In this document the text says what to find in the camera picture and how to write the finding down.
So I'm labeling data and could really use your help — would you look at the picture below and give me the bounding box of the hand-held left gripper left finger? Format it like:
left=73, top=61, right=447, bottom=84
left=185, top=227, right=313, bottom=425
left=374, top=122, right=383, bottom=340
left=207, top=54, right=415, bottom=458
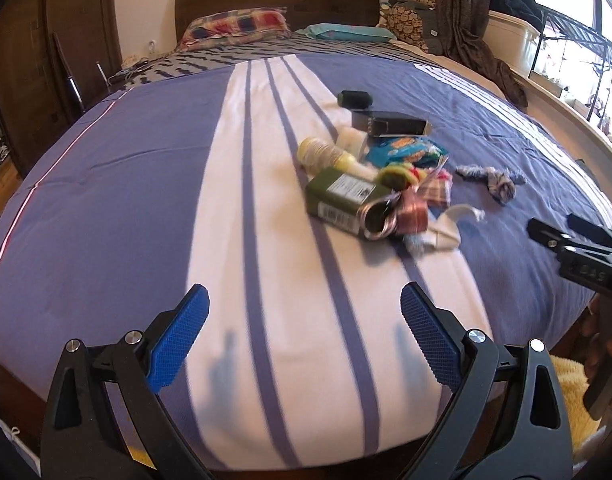
left=40, top=284, right=212, bottom=480

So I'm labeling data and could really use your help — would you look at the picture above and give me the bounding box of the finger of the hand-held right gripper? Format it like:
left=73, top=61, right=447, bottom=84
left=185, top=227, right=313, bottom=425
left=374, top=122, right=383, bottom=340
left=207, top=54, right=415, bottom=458
left=566, top=213, right=612, bottom=251
left=527, top=217, right=587, bottom=261

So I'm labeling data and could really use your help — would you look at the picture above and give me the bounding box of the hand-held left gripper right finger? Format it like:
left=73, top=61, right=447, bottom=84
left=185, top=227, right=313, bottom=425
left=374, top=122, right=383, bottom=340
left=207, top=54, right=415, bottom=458
left=400, top=281, right=573, bottom=480

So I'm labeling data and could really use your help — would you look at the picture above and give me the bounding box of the blue snack packet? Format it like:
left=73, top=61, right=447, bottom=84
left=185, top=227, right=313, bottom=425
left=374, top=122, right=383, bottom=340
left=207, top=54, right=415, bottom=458
left=364, top=135, right=448, bottom=167

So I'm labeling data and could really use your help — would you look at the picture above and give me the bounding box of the person's right hand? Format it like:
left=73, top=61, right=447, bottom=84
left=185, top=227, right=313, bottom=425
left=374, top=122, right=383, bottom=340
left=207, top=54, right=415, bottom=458
left=581, top=296, right=612, bottom=386

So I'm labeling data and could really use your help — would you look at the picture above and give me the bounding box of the grey crumpled cloth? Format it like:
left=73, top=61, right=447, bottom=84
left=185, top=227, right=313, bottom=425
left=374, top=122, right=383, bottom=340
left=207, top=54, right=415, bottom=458
left=455, top=162, right=528, bottom=206

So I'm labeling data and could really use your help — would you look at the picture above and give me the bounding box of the white crumpled paper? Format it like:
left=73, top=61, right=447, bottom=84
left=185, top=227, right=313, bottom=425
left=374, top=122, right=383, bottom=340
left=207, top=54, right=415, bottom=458
left=405, top=204, right=487, bottom=256

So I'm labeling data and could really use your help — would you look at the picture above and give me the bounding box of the pink plaid wrapper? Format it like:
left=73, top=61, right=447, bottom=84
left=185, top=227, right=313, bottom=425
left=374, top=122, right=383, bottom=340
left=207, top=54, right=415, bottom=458
left=415, top=169, right=454, bottom=207

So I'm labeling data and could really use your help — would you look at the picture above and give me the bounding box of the brown shiny wrapper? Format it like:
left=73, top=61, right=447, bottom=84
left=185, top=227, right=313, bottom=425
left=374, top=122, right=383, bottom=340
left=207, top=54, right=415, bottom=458
left=393, top=192, right=431, bottom=235

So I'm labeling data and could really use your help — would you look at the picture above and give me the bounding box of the silver metal can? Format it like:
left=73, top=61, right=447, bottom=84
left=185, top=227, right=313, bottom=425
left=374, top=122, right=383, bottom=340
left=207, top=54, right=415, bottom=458
left=361, top=197, right=403, bottom=241

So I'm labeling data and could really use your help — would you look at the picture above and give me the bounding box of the green rectangular tin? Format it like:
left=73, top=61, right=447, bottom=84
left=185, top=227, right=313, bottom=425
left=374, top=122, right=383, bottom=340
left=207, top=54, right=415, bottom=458
left=305, top=166, right=393, bottom=235

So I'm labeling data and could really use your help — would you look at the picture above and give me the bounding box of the black cardboard box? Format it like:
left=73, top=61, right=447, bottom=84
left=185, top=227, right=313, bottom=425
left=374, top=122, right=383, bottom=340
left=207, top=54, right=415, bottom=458
left=352, top=110, right=431, bottom=139

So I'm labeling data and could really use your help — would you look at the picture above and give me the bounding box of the white storage box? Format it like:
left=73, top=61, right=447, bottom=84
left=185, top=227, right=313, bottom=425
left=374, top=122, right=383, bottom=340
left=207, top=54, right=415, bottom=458
left=486, top=10, right=542, bottom=78

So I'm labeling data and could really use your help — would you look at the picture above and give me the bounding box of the metal drying rack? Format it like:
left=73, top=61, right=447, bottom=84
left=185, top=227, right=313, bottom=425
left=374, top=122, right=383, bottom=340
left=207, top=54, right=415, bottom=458
left=528, top=2, right=612, bottom=121

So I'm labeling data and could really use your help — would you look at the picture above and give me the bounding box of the black cylinder bottle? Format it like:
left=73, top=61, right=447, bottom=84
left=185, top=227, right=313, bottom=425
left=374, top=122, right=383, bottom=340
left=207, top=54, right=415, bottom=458
left=338, top=90, right=374, bottom=109

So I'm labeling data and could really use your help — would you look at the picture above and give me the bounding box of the black jacket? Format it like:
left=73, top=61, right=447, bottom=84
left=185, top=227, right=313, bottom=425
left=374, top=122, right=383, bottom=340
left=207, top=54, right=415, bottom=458
left=488, top=0, right=544, bottom=31

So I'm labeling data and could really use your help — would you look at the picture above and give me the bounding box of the brown curtain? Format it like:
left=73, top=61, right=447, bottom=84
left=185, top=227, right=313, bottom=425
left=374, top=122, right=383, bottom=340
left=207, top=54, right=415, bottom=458
left=388, top=0, right=529, bottom=111

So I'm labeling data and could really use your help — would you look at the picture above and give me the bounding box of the patterned plush cushion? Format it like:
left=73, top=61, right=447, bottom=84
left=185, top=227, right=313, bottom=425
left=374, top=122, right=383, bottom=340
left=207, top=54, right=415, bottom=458
left=378, top=0, right=444, bottom=53

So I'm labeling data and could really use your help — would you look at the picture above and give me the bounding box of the grey patterned bed sheet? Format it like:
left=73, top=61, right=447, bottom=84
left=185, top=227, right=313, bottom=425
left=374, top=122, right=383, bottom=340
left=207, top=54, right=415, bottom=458
left=113, top=35, right=437, bottom=93

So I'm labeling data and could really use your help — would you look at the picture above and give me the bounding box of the teal pillow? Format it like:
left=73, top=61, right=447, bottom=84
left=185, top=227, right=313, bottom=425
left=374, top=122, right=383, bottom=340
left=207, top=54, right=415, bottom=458
left=298, top=22, right=397, bottom=45

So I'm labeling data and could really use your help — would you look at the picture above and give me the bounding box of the dark wooden wardrobe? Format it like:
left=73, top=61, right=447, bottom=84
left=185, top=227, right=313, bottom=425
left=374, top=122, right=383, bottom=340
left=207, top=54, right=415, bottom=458
left=0, top=0, right=123, bottom=176

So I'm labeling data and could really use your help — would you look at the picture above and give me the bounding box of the plaid pillow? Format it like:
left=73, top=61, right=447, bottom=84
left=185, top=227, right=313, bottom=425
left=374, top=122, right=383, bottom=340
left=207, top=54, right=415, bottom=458
left=178, top=7, right=293, bottom=53

